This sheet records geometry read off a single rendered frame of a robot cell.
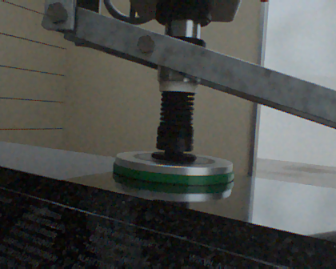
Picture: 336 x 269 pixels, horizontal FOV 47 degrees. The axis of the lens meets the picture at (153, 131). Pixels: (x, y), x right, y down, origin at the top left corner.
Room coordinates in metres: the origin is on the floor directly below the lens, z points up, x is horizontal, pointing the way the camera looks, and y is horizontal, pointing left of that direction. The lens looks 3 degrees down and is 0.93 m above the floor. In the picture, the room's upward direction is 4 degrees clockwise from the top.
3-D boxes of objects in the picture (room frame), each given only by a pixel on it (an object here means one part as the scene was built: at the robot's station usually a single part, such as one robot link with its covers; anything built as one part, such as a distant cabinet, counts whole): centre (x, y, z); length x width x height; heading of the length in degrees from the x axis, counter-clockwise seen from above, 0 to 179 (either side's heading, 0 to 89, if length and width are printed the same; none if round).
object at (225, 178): (0.70, -0.04, 0.84); 0.22 x 0.22 x 0.04
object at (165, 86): (0.70, -0.04, 0.99); 0.07 x 0.07 x 0.04
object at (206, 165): (0.70, -0.04, 0.84); 0.21 x 0.21 x 0.01
